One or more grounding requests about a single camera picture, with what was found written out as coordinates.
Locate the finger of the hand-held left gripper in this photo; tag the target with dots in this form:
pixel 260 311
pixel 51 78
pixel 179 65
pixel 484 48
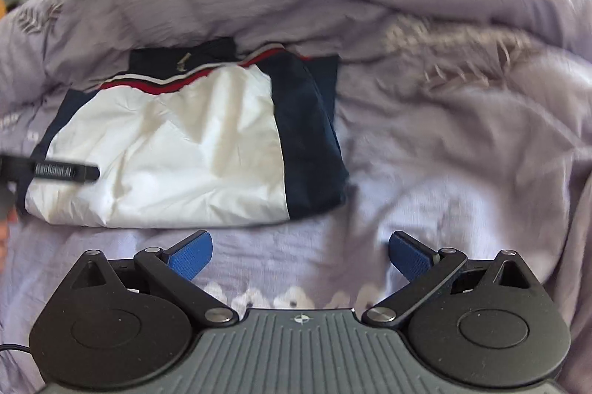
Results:
pixel 55 171

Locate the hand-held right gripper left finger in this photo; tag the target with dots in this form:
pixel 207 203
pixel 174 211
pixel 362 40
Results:
pixel 192 255

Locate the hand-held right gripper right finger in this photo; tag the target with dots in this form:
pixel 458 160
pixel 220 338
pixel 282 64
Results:
pixel 409 257

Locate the navy and white jacket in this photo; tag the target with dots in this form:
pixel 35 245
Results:
pixel 185 153

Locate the purple floral duvet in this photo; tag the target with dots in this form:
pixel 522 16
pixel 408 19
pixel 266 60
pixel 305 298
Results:
pixel 439 121

